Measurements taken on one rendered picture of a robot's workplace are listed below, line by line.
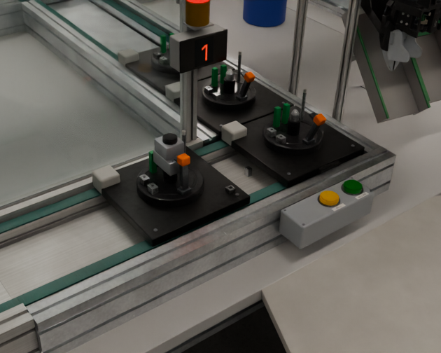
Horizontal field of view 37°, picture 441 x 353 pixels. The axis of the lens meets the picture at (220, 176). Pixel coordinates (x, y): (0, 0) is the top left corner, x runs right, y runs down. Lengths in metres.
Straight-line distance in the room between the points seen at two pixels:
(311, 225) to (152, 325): 0.37
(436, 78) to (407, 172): 0.27
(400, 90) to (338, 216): 0.44
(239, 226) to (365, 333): 0.31
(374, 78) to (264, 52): 0.70
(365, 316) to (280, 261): 0.21
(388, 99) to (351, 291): 0.54
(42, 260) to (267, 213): 0.45
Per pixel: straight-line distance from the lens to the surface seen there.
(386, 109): 1.62
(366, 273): 1.40
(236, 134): 1.55
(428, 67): 1.81
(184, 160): 1.29
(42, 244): 1.37
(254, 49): 2.26
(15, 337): 1.18
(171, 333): 1.25
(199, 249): 1.26
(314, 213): 1.36
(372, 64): 1.69
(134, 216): 1.32
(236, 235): 1.31
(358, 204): 1.43
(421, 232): 1.54
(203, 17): 1.38
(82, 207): 1.42
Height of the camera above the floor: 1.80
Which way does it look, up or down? 35 degrees down
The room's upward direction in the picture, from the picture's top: 2 degrees clockwise
